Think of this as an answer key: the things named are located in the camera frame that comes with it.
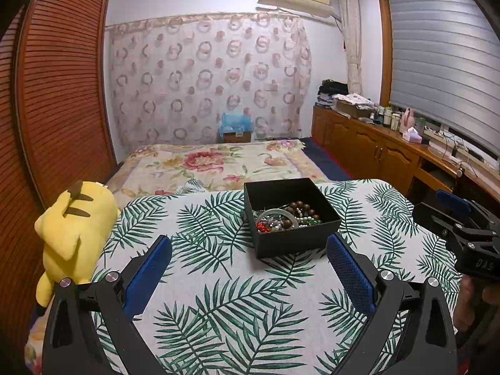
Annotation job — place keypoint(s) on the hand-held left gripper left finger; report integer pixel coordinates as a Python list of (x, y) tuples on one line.
[(150, 271)]

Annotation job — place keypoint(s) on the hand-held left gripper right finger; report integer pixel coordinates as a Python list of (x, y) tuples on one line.
[(349, 277)]

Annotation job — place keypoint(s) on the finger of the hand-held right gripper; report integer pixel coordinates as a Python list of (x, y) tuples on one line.
[(455, 200), (433, 218)]

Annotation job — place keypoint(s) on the black cardboard box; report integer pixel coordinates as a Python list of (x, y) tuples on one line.
[(297, 242)]

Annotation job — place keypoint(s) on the pale green jade bangle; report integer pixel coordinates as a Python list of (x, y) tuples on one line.
[(273, 213)]

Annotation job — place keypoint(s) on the person's right hand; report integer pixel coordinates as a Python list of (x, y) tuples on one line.
[(465, 304)]

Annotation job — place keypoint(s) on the white power strip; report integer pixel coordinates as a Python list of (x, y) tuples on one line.
[(439, 134)]

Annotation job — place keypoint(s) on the pink tissue box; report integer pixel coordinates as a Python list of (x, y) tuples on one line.
[(412, 136)]

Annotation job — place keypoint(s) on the yellow plush toy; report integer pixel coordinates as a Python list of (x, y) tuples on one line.
[(74, 234)]

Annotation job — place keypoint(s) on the leaf-print tablecloth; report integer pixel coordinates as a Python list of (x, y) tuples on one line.
[(234, 300)]

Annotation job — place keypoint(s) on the wooden sideboard cabinet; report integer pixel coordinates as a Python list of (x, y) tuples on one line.
[(371, 148)]

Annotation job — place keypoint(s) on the pink rabbit figure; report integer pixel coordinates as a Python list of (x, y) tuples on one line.
[(408, 117)]

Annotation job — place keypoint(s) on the row of cosmetic bottles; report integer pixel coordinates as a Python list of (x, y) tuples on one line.
[(386, 115)]

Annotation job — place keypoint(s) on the floral bed blanket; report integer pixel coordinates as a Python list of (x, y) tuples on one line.
[(203, 164)]

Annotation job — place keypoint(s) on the navy blue bed sheet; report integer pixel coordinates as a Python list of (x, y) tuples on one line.
[(324, 160)]

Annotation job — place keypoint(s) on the white patterned cloth pile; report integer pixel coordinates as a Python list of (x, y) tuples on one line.
[(353, 103)]

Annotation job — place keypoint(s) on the grey window blind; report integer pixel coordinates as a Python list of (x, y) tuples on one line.
[(445, 54)]

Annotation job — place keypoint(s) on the small cardboard box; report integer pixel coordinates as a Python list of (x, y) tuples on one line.
[(236, 137)]

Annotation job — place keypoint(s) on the wooden louvred wardrobe door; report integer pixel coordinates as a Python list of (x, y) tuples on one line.
[(15, 183), (62, 86)]

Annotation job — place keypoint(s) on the stack of dark folded clothes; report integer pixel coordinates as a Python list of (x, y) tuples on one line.
[(332, 90)]

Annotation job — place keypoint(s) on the blue plastic bag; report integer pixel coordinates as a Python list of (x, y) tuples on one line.
[(236, 123)]

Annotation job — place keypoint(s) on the red hanging ornament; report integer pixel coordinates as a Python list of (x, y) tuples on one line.
[(345, 43)]

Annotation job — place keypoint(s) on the beige window curtain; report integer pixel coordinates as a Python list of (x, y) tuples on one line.
[(351, 39)]

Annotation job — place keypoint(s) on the wooden window frame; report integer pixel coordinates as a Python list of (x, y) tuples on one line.
[(384, 47)]

